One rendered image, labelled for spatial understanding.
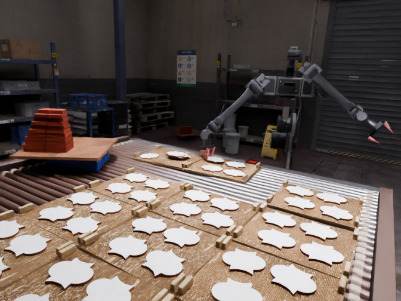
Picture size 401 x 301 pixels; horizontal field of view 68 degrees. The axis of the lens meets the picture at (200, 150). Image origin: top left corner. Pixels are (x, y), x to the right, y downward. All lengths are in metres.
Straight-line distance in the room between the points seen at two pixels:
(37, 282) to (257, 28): 6.54
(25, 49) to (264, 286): 5.47
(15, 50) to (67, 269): 5.05
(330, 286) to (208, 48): 6.87
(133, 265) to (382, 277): 0.79
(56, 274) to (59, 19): 6.37
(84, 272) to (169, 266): 0.26
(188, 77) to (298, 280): 7.11
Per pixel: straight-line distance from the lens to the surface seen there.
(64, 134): 1.95
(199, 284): 0.98
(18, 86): 5.85
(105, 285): 0.98
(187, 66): 7.87
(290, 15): 6.85
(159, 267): 1.03
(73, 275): 1.04
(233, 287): 0.97
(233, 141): 5.74
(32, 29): 6.79
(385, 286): 1.13
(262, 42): 6.96
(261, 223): 1.33
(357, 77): 6.44
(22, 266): 1.15
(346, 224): 1.47
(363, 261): 1.29
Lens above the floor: 1.56
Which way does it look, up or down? 15 degrees down
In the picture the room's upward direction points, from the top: 2 degrees clockwise
